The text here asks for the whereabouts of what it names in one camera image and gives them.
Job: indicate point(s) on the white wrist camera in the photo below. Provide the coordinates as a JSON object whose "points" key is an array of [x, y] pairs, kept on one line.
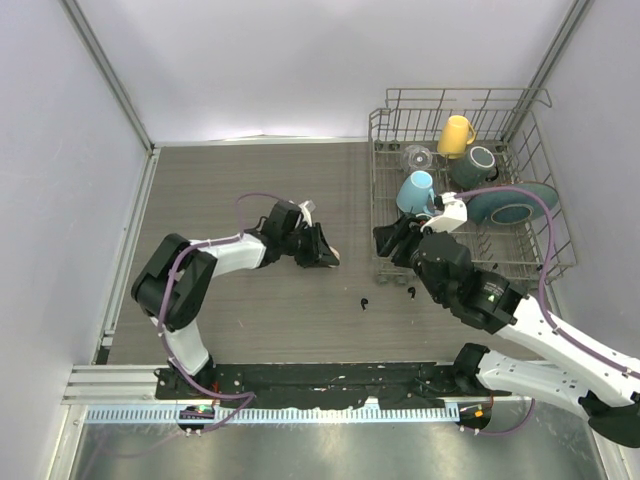
{"points": [[453, 216], [307, 208]]}

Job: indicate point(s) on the light blue mug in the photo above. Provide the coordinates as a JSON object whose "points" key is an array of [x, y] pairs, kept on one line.
{"points": [[417, 194]]}

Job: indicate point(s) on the aluminium frame rail left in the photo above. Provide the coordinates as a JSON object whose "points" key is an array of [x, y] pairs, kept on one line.
{"points": [[131, 232]]}

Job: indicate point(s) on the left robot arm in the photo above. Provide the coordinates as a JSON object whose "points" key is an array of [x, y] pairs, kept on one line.
{"points": [[172, 286]]}

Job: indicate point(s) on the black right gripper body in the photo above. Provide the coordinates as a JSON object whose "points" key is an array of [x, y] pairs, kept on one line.
{"points": [[405, 254]]}

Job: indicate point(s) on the blue ceramic plate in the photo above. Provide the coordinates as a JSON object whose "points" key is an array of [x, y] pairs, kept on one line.
{"points": [[508, 208]]}

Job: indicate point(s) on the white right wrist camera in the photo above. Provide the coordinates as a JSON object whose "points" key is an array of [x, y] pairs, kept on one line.
{"points": [[453, 216]]}

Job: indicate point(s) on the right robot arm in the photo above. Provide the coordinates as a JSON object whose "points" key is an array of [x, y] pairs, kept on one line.
{"points": [[585, 377]]}

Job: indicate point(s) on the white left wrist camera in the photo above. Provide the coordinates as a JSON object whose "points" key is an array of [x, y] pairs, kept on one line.
{"points": [[307, 208]]}

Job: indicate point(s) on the yellow mug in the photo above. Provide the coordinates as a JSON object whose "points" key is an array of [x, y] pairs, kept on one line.
{"points": [[457, 135]]}

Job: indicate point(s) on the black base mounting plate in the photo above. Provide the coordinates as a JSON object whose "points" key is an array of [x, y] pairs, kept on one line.
{"points": [[339, 386]]}

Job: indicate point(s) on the cream earbud charging case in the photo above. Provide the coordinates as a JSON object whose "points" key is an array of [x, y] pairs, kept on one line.
{"points": [[336, 254]]}

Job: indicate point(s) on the clear glass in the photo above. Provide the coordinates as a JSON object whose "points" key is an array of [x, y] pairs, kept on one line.
{"points": [[416, 158]]}

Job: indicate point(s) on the white slotted cable duct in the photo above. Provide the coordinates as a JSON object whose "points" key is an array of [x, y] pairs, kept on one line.
{"points": [[200, 414]]}

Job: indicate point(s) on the dark grey-green mug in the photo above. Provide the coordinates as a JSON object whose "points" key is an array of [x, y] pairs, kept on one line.
{"points": [[476, 167]]}

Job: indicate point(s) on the metal wire dish rack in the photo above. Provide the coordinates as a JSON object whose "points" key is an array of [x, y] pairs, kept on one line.
{"points": [[505, 124]]}

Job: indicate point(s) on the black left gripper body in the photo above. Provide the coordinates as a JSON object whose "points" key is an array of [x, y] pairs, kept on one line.
{"points": [[302, 246]]}

